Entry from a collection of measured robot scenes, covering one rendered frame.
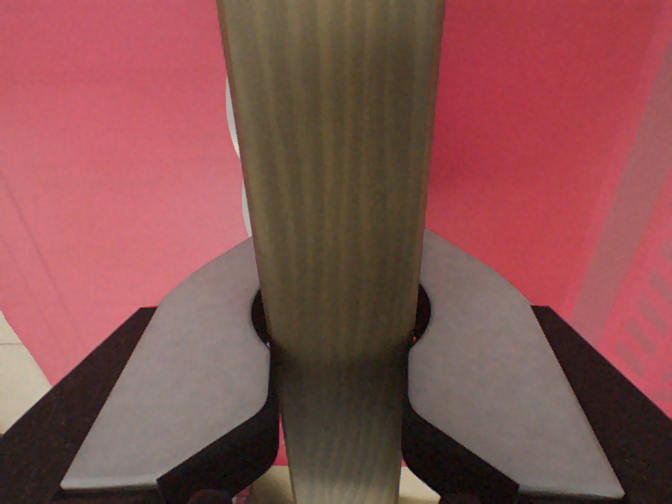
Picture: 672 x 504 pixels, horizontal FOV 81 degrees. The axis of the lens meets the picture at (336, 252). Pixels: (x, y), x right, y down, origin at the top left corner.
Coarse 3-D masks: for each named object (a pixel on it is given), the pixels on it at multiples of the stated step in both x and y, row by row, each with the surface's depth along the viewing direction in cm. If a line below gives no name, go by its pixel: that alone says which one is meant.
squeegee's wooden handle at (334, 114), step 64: (256, 0) 5; (320, 0) 5; (384, 0) 5; (256, 64) 5; (320, 64) 5; (384, 64) 5; (256, 128) 5; (320, 128) 5; (384, 128) 5; (256, 192) 6; (320, 192) 6; (384, 192) 6; (256, 256) 7; (320, 256) 6; (384, 256) 6; (320, 320) 7; (384, 320) 7; (320, 384) 8; (384, 384) 8; (320, 448) 9; (384, 448) 9
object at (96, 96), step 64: (0, 0) 13; (64, 0) 13; (128, 0) 13; (192, 0) 13; (448, 0) 13; (512, 0) 13; (576, 0) 13; (640, 0) 13; (0, 64) 14; (64, 64) 14; (128, 64) 14; (192, 64) 14; (448, 64) 14; (512, 64) 14; (576, 64) 14; (640, 64) 14; (0, 128) 16; (64, 128) 16; (128, 128) 15; (192, 128) 15; (448, 128) 15; (512, 128) 15; (576, 128) 15
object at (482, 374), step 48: (432, 240) 11; (432, 288) 9; (480, 288) 9; (432, 336) 7; (480, 336) 7; (528, 336) 7; (432, 384) 6; (480, 384) 6; (528, 384) 6; (432, 432) 6; (480, 432) 6; (528, 432) 6; (576, 432) 6; (432, 480) 6; (480, 480) 6; (528, 480) 5; (576, 480) 5
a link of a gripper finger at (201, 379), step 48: (192, 288) 9; (240, 288) 9; (144, 336) 8; (192, 336) 8; (240, 336) 8; (144, 384) 7; (192, 384) 7; (240, 384) 7; (96, 432) 6; (144, 432) 6; (192, 432) 6; (240, 432) 6; (96, 480) 5; (144, 480) 5; (192, 480) 6; (240, 480) 6
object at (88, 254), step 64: (0, 192) 17; (64, 192) 17; (128, 192) 17; (192, 192) 17; (448, 192) 16; (512, 192) 16; (576, 192) 16; (0, 256) 19; (64, 256) 19; (128, 256) 18; (192, 256) 18; (512, 256) 18; (576, 256) 18; (64, 320) 21
